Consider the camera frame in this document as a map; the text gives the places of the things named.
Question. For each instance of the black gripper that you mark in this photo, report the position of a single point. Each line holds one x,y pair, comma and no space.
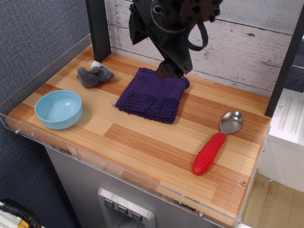
170,40

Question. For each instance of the red handled metal spoon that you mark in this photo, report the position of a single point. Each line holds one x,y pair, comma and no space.
230,123

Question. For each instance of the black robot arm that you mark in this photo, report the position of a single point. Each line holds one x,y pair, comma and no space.
191,13

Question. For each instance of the purple folded cloth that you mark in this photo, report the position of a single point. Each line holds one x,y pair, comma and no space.
152,98

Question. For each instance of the grey plush toy animal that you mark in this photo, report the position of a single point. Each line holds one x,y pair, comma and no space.
97,73

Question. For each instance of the light blue bowl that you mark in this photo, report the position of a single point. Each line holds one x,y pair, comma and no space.
59,109

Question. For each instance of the clear acrylic table guard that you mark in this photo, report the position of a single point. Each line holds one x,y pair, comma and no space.
143,152

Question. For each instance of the grey cabinet with button panel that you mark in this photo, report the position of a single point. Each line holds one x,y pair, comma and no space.
102,200

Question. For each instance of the black and yellow bag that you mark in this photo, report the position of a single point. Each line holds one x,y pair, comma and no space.
14,215

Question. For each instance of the black left vertical post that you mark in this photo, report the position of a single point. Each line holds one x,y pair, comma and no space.
99,29

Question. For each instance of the black vertical post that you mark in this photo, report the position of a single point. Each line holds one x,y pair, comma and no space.
99,29
286,66

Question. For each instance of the black right vertical post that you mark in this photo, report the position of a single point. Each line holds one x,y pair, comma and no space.
286,66

